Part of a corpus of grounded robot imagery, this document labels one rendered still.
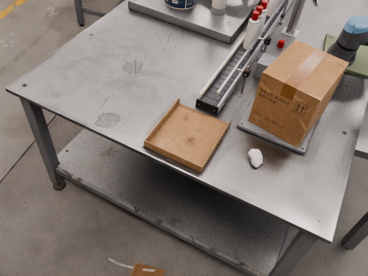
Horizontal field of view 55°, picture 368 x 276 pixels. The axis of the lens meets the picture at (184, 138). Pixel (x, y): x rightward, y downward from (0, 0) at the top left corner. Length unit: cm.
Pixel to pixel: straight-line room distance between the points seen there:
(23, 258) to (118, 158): 75
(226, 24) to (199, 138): 84
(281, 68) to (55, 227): 154
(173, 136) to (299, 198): 55
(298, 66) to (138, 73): 76
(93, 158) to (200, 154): 94
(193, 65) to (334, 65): 69
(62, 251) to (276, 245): 117
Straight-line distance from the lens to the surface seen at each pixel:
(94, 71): 181
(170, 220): 195
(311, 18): 246
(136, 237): 215
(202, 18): 214
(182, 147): 144
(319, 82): 144
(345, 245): 236
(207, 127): 153
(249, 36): 188
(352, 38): 200
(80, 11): 365
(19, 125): 282
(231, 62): 182
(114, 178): 210
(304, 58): 154
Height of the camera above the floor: 195
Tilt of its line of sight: 49 degrees down
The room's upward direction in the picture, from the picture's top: 6 degrees clockwise
